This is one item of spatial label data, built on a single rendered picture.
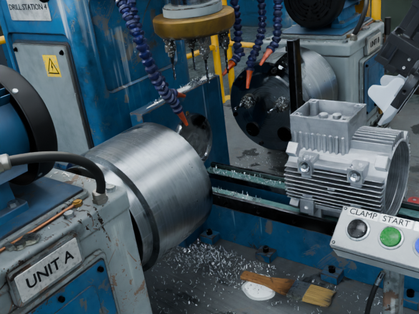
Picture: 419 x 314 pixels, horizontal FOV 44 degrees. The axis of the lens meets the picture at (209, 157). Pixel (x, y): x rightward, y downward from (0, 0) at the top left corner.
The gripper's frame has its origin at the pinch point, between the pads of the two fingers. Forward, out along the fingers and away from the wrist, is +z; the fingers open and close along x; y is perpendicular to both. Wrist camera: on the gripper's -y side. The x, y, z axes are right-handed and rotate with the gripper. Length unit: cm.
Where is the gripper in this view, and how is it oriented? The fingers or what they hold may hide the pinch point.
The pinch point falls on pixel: (391, 116)
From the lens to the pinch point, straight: 94.8
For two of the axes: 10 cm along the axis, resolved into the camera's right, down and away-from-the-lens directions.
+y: -7.5, -5.9, 2.9
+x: -5.9, 4.1, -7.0
